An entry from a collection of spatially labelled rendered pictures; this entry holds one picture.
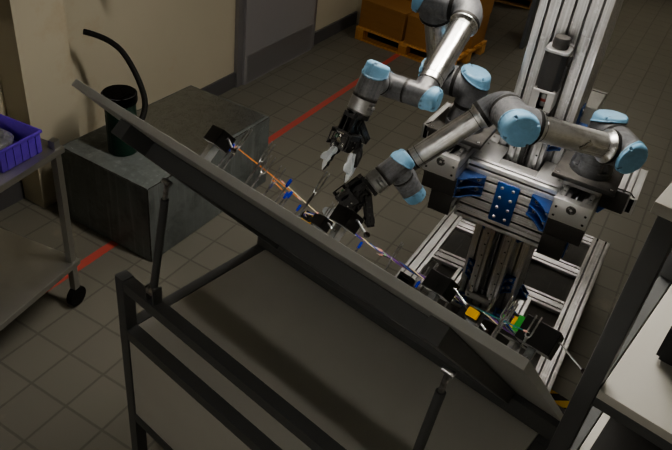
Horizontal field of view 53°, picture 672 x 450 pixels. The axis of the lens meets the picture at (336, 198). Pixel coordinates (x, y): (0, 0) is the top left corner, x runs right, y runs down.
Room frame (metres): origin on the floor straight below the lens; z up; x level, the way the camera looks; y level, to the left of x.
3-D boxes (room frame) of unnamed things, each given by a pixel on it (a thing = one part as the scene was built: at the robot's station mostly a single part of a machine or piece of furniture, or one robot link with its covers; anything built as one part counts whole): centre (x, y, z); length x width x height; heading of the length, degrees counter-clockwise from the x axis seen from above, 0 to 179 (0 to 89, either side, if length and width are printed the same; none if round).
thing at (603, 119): (2.14, -0.90, 1.33); 0.13 x 0.12 x 0.14; 12
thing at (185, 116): (3.25, 1.03, 0.47); 1.00 x 0.78 x 0.94; 153
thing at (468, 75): (2.37, -0.45, 1.33); 0.13 x 0.12 x 0.14; 66
